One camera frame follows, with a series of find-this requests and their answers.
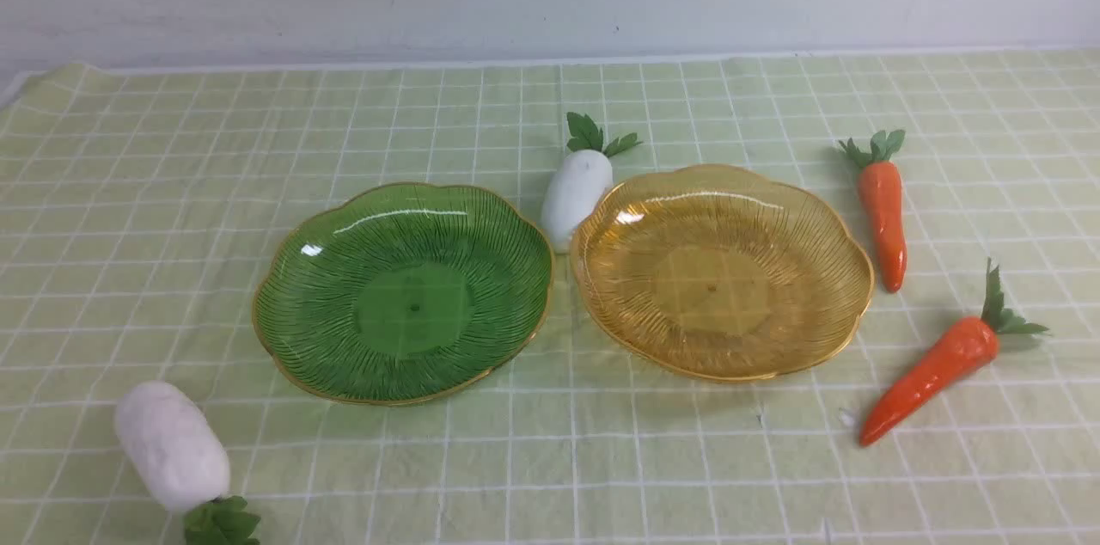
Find white radish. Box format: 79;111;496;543
113;381;260;544
540;113;644;254

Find orange carrot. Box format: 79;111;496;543
858;258;1051;447
838;129;908;293

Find green plastic plate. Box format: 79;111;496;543
252;183;556;407

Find amber plastic plate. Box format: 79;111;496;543
570;164;877;383

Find green checked tablecloth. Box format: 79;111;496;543
1;50;1099;544

